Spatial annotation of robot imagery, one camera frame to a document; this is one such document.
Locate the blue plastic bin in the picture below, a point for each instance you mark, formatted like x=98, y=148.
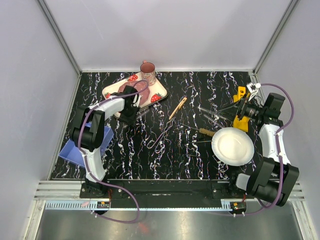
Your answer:
x=72, y=154

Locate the right controller box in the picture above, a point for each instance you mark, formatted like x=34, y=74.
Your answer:
x=239, y=206

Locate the white paper plate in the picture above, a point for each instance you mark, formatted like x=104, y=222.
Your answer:
x=232, y=146

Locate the pink floral mug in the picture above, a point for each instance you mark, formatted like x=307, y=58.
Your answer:
x=148, y=72

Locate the pink dotted plate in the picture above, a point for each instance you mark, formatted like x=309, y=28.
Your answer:
x=138, y=86

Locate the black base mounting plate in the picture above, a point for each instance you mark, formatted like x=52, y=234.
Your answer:
x=212, y=189

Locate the strawberry pattern tray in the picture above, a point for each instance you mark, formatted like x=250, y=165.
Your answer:
x=157, y=91

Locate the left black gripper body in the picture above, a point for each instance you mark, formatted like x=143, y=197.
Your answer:
x=129, y=115

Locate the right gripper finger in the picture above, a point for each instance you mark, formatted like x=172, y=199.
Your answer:
x=229, y=107
x=227, y=115

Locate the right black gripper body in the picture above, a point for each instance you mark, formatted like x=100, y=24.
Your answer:
x=245, y=109

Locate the glass test tube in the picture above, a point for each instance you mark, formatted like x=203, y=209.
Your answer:
x=212, y=113
x=213, y=121

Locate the yellow test tube rack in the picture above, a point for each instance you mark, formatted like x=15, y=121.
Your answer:
x=242, y=124

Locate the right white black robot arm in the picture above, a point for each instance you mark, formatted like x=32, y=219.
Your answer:
x=274, y=177

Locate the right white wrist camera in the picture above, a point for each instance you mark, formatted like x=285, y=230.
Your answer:
x=253, y=88

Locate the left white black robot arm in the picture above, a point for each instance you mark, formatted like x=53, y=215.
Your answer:
x=88, y=127

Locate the thin metal needle probe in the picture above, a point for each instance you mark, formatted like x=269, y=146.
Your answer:
x=197, y=142

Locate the wooden clothespin clamp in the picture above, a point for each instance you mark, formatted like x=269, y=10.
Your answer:
x=179, y=106

